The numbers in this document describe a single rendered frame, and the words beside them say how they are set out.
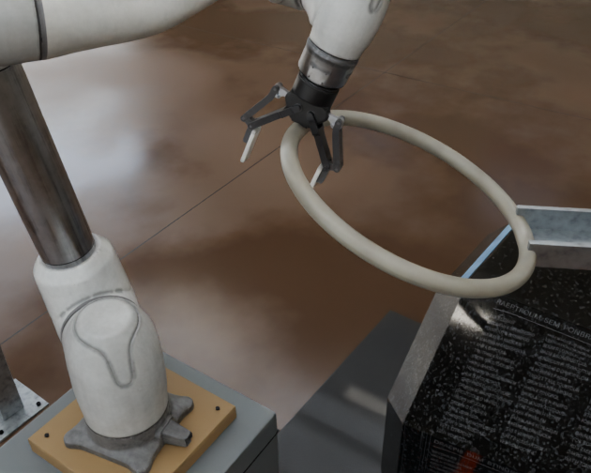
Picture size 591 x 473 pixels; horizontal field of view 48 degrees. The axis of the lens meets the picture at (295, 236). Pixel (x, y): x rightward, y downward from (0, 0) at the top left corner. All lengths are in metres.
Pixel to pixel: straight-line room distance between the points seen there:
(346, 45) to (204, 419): 0.73
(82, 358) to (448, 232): 2.36
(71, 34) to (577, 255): 0.88
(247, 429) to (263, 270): 1.68
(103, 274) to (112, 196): 2.35
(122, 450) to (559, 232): 0.89
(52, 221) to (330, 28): 0.56
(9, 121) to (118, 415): 0.51
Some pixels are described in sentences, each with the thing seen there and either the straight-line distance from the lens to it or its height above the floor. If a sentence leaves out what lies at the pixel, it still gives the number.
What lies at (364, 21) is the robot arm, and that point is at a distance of 1.07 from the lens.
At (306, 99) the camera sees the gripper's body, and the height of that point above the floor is 1.39.
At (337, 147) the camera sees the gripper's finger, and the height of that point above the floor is 1.30.
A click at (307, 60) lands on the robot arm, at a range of 1.12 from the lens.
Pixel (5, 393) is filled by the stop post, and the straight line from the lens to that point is 2.53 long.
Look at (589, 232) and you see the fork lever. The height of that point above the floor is 1.13.
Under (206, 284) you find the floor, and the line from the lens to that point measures 2.92.
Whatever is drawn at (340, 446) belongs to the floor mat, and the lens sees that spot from 2.30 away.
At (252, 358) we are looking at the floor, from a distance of 2.58.
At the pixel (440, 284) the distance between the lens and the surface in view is 1.01.
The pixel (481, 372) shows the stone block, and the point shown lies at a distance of 1.56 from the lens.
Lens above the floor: 1.86
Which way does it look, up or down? 36 degrees down
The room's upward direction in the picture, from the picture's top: 1 degrees counter-clockwise
